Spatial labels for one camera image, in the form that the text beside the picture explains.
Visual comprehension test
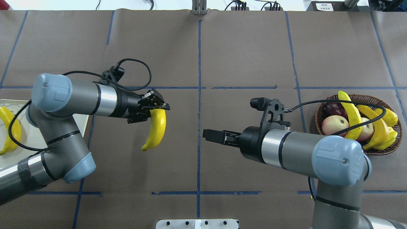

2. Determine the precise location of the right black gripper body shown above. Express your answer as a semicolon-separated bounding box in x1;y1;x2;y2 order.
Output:
225;126;263;161

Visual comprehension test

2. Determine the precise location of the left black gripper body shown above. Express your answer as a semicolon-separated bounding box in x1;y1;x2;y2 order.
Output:
121;92;151;124

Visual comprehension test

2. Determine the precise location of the greenish yellow banana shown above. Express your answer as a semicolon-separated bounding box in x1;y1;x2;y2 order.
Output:
338;90;362;140

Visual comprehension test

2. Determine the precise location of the yellow banana with spots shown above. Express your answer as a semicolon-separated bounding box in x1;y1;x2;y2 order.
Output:
356;105;389;150

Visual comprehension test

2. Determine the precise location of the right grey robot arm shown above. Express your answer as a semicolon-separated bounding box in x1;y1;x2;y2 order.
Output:
203;126;406;229

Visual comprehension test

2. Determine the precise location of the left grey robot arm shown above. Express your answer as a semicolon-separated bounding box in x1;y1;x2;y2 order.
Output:
1;73;170;205

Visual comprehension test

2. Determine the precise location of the white mounting plate with bolts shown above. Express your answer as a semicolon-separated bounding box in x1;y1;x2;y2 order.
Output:
155;219;240;229

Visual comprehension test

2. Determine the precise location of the dark red apple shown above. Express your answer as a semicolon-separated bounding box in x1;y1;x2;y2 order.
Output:
323;102;348;120

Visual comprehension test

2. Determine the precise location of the pink white peach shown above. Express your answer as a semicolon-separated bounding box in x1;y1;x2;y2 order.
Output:
321;115;349;136

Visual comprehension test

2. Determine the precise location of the cream bear print tray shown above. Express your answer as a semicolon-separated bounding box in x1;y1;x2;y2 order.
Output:
0;100;89;169

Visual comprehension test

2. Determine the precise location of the pale apple with stem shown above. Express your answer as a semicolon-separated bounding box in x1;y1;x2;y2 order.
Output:
356;123;375;142

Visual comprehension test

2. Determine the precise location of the yellow starfruit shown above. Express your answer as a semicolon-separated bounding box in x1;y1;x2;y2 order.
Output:
373;127;398;150

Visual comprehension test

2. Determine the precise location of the black device with label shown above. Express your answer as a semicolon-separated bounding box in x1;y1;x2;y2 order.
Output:
306;1;370;12

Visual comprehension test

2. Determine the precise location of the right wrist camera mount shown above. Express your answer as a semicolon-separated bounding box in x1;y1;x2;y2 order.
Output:
250;97;291;132

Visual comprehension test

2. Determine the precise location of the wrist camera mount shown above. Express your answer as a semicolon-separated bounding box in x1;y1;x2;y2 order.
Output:
250;97;291;132
99;66;125;85

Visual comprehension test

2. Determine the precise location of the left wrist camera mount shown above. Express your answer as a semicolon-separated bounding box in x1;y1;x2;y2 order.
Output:
99;66;125;85

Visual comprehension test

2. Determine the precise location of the right black camera cable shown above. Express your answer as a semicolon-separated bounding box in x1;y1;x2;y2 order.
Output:
284;100;386;201

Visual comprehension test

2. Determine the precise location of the aluminium frame post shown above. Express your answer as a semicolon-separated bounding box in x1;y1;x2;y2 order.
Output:
191;0;207;15

